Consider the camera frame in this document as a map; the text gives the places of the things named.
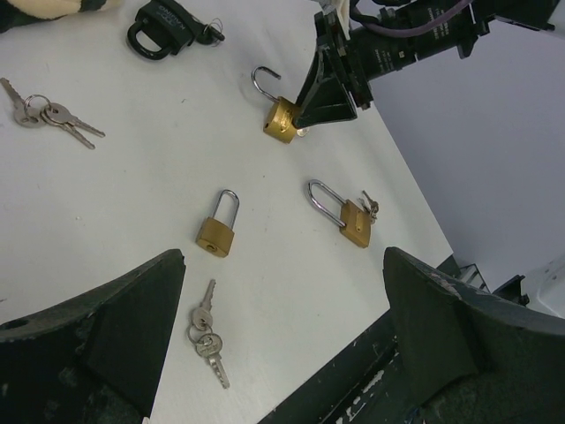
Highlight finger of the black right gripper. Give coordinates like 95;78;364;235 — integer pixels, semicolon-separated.
292;49;358;128

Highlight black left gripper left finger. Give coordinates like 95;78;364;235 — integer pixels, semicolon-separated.
1;249;185;423

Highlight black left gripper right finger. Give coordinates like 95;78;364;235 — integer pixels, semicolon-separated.
383;247;564;423

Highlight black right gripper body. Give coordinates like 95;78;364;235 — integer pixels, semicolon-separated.
314;11;373;110

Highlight small brass padlock top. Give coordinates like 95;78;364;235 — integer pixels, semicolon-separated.
251;66;299;144

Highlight small brass padlock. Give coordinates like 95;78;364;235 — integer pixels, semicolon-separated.
196;189;240;258
251;66;299;144

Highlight small padlock keys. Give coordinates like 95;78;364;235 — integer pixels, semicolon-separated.
186;279;230;390

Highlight long shackle padlock keys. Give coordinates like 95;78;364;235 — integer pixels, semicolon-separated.
358;190;380;224

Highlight brass padlock long shackle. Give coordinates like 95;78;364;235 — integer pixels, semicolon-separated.
306;179;373;248

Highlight black padlock keys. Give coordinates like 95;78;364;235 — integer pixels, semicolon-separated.
196;18;225;46

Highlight black padlock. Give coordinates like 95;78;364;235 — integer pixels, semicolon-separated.
126;0;203;61

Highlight large padlock keys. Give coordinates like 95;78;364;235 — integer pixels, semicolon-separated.
1;78;106;150

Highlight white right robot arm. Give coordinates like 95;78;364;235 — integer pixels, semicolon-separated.
293;1;564;129

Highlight black floral plush pillow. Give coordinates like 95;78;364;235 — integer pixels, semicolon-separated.
1;0;122;34

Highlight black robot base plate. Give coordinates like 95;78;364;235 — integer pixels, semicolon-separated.
255;254;491;424

